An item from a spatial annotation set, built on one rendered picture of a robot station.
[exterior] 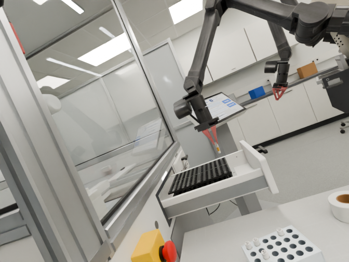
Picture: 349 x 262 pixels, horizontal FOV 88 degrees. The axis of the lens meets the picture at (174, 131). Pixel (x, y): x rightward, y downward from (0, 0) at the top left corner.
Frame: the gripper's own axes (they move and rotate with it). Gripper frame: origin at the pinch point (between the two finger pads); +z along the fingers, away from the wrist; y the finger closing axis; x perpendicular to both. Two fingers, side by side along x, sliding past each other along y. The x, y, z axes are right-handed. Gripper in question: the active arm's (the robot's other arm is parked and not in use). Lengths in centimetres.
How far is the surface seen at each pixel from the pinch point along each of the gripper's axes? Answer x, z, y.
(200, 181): -15.5, 7.7, -8.5
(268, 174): -21.3, 10.4, 10.9
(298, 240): -35.6, 19.1, 9.6
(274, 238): -32.7, 19.7, 5.5
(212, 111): 85, -12, 3
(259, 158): -20.8, 5.5, 10.6
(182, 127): 149, -9, -39
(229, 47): 316, -113, 80
